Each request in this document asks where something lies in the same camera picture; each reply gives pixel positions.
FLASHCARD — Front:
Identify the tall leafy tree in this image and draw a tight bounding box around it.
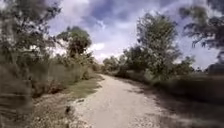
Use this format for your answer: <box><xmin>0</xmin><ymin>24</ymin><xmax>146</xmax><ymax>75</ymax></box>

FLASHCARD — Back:
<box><xmin>134</xmin><ymin>12</ymin><xmax>183</xmax><ymax>81</ymax></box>

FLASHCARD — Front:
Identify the row of low bushes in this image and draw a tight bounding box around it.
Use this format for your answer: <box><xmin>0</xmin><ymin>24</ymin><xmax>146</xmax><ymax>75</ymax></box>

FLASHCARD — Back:
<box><xmin>100</xmin><ymin>45</ymin><xmax>196</xmax><ymax>84</ymax></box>

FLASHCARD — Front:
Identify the patchy grass verge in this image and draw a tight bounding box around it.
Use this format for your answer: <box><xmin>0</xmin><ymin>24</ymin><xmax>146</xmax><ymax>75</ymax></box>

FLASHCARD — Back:
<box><xmin>29</xmin><ymin>74</ymin><xmax>105</xmax><ymax>128</ymax></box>

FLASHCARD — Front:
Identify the pale gravel path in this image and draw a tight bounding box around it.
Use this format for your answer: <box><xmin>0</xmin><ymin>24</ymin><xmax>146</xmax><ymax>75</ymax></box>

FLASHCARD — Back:
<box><xmin>70</xmin><ymin>73</ymin><xmax>189</xmax><ymax>128</ymax></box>

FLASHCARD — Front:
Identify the shaded grass verge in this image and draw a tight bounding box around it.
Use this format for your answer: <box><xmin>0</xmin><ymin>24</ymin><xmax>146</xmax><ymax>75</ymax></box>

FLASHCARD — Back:
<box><xmin>114</xmin><ymin>71</ymin><xmax>224</xmax><ymax>128</ymax></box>

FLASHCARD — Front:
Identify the tree with overhanging branches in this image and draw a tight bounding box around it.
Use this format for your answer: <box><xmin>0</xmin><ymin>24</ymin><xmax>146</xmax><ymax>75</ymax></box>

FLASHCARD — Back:
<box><xmin>179</xmin><ymin>0</ymin><xmax>224</xmax><ymax>65</ymax></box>

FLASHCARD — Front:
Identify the thicket of trees and brush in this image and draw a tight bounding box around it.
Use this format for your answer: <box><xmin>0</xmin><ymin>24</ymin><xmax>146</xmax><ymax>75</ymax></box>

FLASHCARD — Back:
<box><xmin>0</xmin><ymin>0</ymin><xmax>101</xmax><ymax>128</ymax></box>

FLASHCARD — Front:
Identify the round-crowned tree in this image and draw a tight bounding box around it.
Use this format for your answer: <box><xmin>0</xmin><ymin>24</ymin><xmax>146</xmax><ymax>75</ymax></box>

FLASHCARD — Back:
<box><xmin>55</xmin><ymin>25</ymin><xmax>96</xmax><ymax>68</ymax></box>

